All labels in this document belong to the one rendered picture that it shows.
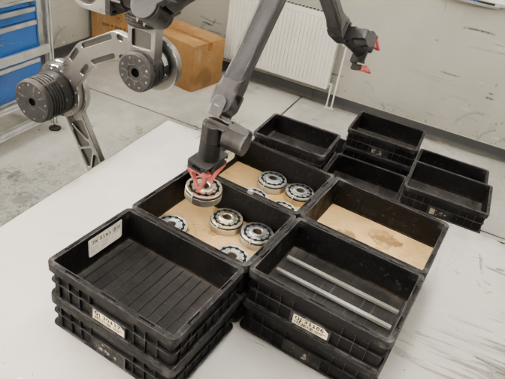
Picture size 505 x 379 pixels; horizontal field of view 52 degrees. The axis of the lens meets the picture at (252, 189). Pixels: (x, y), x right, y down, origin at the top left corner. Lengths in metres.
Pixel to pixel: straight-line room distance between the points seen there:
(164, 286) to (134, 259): 0.14
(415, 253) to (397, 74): 2.89
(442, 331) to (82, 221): 1.21
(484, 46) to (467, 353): 3.02
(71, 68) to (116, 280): 1.03
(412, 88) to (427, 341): 3.09
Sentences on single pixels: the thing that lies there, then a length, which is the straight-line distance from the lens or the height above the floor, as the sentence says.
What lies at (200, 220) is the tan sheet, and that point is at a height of 0.83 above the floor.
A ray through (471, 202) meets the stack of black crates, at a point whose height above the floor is 0.49.
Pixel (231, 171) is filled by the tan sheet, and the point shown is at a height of 0.83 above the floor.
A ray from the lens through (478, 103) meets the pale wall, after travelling 4.49.
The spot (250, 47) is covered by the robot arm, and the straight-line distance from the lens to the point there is 1.32.
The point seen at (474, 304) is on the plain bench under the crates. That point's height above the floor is 0.70.
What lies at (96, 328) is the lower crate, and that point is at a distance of 1.37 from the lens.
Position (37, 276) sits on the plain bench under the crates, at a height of 0.70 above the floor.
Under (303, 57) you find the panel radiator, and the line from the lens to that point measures 4.55.
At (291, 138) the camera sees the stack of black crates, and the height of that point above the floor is 0.49.
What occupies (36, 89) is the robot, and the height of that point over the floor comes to 0.94.
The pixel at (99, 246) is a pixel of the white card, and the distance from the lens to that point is 1.48.
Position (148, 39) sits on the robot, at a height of 1.24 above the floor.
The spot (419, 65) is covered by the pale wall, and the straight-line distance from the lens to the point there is 4.45.
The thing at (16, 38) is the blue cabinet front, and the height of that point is 0.69.
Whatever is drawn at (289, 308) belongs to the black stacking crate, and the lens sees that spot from 1.37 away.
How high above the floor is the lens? 1.85
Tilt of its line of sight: 34 degrees down
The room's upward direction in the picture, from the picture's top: 10 degrees clockwise
